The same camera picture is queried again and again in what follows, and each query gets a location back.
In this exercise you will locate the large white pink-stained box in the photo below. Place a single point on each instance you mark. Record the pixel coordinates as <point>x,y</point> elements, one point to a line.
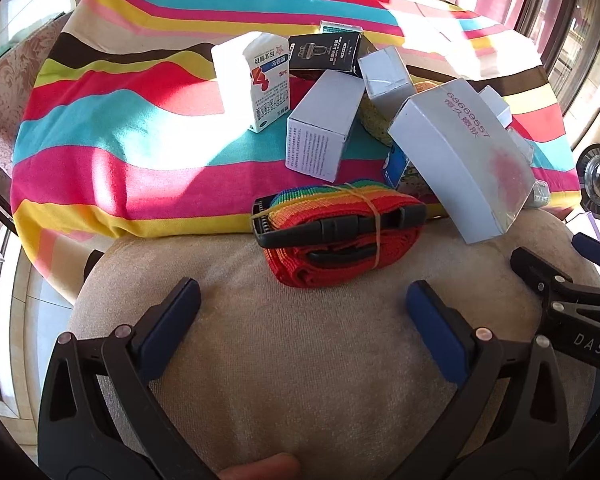
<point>477,170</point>

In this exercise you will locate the white box with printed text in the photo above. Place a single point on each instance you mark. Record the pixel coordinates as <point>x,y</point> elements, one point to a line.
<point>319,127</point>

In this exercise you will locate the beige seat cushion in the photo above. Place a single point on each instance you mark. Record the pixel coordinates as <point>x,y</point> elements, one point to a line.
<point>336,376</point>

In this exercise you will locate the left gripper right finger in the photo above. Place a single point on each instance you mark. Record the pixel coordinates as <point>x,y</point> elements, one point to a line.
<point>508,418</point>

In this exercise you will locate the grey white square box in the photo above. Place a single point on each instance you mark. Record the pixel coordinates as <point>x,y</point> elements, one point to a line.
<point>387,81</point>

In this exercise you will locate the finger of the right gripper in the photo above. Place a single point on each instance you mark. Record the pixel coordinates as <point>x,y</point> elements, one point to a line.
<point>597,252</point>
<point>570,312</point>

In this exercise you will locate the small white box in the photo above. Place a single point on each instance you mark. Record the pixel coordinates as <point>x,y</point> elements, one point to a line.
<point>497,105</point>

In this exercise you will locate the black applicator box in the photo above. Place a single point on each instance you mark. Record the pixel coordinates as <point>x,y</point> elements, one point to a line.
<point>311,55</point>

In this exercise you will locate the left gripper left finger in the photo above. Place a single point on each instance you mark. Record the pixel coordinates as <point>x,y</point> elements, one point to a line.
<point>99,419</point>

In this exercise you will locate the striped colourful cushion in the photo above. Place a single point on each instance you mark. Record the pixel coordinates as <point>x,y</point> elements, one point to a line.
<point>125,133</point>

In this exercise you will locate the teal small box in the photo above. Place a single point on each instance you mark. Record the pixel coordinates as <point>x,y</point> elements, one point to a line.
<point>327,27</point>

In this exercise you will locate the green round sponge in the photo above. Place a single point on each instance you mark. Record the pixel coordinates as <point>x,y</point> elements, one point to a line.
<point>373,122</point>

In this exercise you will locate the white blue text box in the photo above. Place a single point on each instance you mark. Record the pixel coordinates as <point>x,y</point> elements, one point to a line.
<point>400,173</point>

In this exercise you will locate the white medicine box red logo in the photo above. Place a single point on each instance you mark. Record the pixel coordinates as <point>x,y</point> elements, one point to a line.
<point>252,72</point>

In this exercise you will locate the person's hand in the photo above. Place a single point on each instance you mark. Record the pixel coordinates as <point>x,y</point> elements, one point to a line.
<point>281,466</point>

